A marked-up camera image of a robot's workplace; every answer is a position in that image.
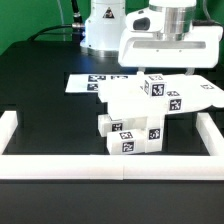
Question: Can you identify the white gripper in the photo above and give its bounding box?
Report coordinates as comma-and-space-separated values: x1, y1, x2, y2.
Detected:
118, 26, 223, 75

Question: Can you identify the white tagged cube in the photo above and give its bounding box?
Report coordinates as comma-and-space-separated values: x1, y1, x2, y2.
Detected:
143, 74, 166, 98

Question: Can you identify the white chair back frame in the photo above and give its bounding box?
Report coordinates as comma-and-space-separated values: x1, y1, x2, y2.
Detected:
98, 74, 224, 120

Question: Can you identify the white chair seat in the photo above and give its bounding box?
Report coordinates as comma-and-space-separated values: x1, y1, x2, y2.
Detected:
145, 114, 165, 153

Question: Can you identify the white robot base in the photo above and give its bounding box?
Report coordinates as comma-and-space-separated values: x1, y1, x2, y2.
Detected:
80, 0, 126, 58

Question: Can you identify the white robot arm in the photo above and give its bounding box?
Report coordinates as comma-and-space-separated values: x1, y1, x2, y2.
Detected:
118, 0, 224, 73

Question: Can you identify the white right fence bar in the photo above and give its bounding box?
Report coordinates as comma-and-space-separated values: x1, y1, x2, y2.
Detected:
196, 113, 224, 157

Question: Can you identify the white fence bar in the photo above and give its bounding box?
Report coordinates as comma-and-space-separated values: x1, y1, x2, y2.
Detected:
0, 155, 224, 180
0, 111, 18, 155
196, 113, 224, 157

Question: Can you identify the white marker sheet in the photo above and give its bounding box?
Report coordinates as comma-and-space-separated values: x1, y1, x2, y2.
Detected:
65, 74, 142, 94

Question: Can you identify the white front fence bar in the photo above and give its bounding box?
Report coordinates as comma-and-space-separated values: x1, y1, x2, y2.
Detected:
0, 155, 224, 180

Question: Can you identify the white left fence bar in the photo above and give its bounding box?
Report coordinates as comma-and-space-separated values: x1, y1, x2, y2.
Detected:
0, 111, 18, 155

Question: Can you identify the black cable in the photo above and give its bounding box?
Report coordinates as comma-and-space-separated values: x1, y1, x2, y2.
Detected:
26, 0, 87, 42

